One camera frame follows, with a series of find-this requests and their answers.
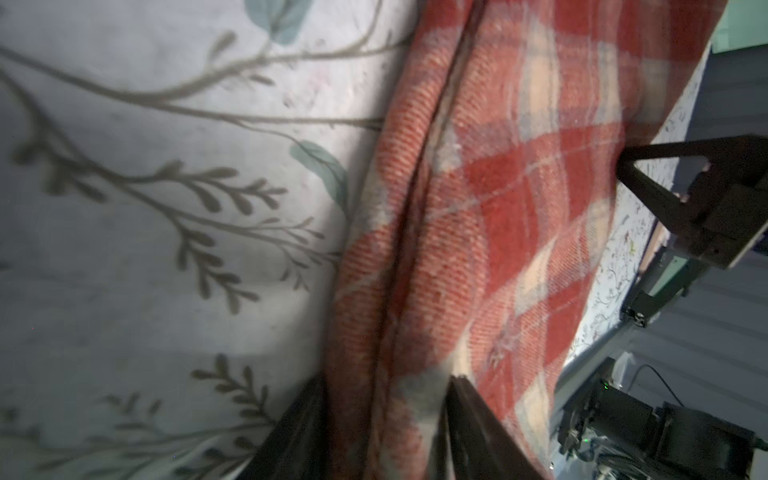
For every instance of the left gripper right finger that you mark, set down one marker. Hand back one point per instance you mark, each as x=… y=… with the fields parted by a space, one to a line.
x=480 y=446

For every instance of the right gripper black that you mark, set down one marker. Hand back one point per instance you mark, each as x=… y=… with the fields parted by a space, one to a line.
x=711 y=194

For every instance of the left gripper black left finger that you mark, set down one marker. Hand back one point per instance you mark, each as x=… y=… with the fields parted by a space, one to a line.
x=296 y=449

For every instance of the red plaid skirt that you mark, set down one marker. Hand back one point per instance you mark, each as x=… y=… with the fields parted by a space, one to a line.
x=485 y=214

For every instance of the mint green file organizer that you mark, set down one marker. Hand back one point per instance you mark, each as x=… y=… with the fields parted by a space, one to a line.
x=742 y=25

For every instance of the floral table mat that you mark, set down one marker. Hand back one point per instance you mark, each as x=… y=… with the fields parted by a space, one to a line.
x=178 y=185

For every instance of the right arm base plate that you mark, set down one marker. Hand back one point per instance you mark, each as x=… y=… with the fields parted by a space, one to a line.
x=628 y=439

